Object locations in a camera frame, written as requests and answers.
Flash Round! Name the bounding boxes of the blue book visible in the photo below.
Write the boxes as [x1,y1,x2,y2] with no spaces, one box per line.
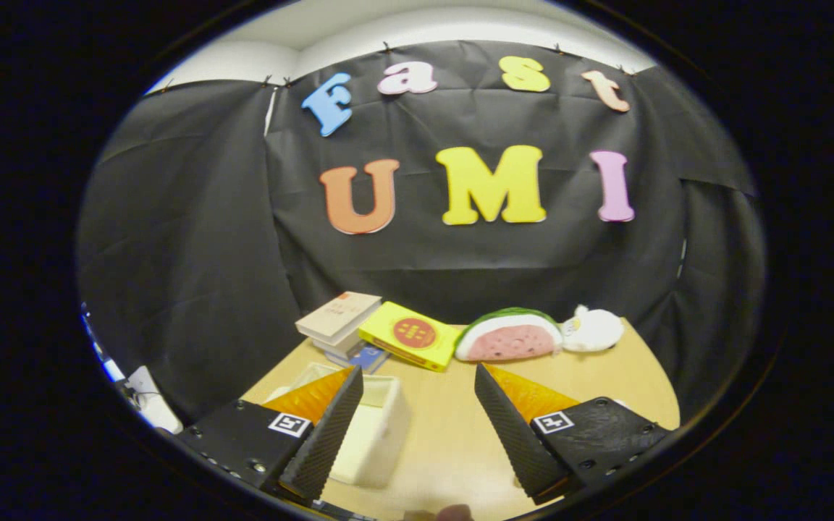
[327,345,391,374]

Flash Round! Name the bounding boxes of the watermelon slice plush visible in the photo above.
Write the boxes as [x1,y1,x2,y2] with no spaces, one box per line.
[455,308,564,363]

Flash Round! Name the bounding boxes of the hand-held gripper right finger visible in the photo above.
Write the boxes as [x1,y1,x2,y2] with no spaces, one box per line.
[473,363,673,507]

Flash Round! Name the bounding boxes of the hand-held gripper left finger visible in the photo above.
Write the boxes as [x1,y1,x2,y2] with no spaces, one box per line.
[174,365,365,506]

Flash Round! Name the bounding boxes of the white fabric storage box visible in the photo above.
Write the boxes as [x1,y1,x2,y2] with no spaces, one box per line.
[265,362,412,488]

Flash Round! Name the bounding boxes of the beige book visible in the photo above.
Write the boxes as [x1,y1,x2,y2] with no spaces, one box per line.
[295,292,382,344]

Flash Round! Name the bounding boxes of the white plush toy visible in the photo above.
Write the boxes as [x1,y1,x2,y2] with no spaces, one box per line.
[560,305,626,353]

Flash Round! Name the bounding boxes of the yellow book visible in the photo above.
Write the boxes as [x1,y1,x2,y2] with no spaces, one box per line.
[358,301,463,373]

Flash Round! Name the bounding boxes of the white book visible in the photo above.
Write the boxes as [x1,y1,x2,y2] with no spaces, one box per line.
[312,329,361,359]

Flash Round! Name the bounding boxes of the white object with cable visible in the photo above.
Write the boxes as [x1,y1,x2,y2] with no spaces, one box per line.
[124,365,185,435]

